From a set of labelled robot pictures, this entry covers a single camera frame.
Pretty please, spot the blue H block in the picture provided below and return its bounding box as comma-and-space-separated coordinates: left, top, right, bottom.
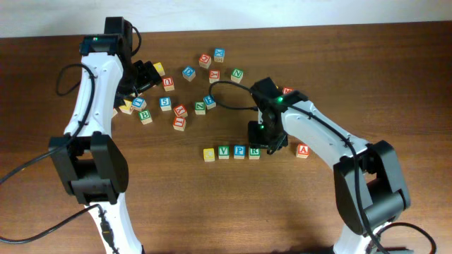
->
203, 95, 216, 109

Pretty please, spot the yellow block upper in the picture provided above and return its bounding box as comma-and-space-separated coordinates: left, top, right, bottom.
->
153, 62, 165, 76

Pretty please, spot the blue block left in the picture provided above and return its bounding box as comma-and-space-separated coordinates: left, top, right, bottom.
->
131, 97, 147, 111

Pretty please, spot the blue D block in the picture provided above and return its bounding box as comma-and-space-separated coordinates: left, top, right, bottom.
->
182, 66, 196, 82

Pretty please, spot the green N block lower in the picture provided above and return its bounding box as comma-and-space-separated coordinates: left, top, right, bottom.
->
194, 102, 206, 115

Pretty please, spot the red 6 block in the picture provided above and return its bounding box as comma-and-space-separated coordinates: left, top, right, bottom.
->
112, 108, 118, 118

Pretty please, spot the red U block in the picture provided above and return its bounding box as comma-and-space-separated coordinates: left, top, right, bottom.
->
162, 77, 175, 92

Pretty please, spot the green R block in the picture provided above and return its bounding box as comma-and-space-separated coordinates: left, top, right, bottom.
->
249, 147, 261, 159

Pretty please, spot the blue X block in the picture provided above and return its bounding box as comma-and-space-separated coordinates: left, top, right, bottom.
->
213, 48, 225, 63

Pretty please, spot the green n block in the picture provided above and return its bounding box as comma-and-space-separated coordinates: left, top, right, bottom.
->
194, 102, 206, 115
231, 68, 244, 83

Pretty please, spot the red X block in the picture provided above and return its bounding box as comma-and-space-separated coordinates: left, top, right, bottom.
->
173, 104, 188, 118

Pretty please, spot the green B block centre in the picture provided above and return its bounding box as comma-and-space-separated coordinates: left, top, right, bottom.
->
138, 109, 153, 125

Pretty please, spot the red G block top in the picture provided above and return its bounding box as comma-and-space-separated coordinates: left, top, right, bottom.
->
198, 54, 212, 69

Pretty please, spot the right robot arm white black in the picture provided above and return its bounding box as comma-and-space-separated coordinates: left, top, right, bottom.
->
248, 78, 411, 253

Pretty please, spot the red M block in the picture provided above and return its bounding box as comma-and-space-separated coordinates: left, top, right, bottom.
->
282, 87, 293, 95

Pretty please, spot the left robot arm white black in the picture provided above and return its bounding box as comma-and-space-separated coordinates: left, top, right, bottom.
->
49, 17, 162, 253

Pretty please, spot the yellow C block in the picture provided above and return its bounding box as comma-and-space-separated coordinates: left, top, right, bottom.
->
203, 148, 215, 162

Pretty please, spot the yellow block left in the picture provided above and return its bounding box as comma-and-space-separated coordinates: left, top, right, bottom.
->
119, 99, 134, 114

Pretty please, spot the red A block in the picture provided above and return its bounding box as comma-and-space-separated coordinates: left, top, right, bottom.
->
296, 144, 310, 159

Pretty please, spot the green N block upper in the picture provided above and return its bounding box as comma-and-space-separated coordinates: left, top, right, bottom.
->
231, 68, 244, 83

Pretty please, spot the red Y block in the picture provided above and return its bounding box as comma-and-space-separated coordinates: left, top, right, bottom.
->
208, 70, 220, 84

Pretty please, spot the blue 5 block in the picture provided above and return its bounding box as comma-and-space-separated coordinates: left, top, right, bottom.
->
159, 97, 172, 111

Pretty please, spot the blue P block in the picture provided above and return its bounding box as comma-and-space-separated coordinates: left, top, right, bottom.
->
233, 145, 246, 159

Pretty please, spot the green V block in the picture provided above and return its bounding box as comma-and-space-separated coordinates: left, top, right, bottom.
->
218, 145, 230, 159

